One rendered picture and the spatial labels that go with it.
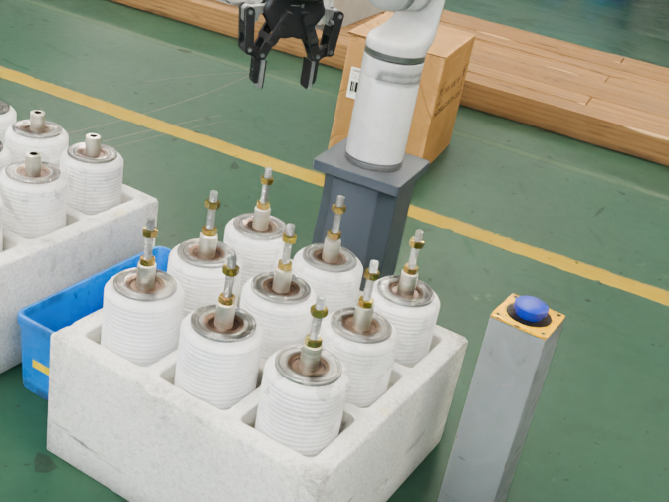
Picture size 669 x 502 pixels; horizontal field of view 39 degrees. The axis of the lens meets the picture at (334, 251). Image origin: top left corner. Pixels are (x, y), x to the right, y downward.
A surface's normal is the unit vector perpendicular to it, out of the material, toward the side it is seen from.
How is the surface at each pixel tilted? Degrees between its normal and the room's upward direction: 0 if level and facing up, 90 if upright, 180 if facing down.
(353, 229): 90
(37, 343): 92
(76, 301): 88
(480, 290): 0
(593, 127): 90
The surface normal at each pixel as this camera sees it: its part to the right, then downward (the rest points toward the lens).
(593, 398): 0.17, -0.88
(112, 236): 0.84, 0.36
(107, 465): -0.52, 0.31
